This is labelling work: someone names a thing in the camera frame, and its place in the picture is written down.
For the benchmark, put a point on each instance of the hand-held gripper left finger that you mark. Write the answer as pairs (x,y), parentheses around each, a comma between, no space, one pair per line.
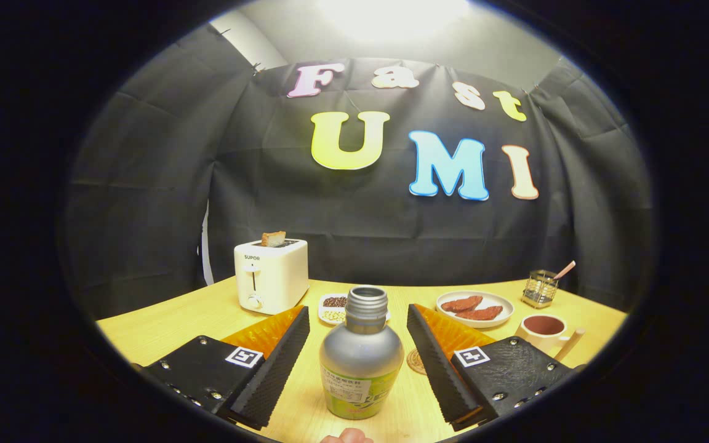
(271,375)

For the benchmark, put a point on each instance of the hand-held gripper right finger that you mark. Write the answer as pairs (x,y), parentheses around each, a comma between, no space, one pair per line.
(444,375)

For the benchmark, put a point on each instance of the round cork coaster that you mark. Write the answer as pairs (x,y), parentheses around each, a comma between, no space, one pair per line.
(416,363)

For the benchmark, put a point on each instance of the silver bottle with green label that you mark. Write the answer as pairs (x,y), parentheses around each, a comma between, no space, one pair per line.
(360,357)

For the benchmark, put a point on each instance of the brown meat piece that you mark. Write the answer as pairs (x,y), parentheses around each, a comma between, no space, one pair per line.
(484,313)
(462,303)

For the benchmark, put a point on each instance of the white oval plate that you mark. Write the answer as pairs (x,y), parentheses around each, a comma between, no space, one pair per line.
(502,320)

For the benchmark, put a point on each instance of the white divided dish of beans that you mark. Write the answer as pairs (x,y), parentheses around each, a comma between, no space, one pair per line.
(332,307)

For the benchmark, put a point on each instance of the cream toaster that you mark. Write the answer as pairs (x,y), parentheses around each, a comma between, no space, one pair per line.
(271,277)

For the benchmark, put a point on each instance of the wooden table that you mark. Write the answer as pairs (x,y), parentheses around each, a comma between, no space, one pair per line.
(188,320)

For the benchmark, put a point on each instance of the toast slice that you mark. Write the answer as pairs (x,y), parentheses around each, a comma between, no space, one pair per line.
(273,239)

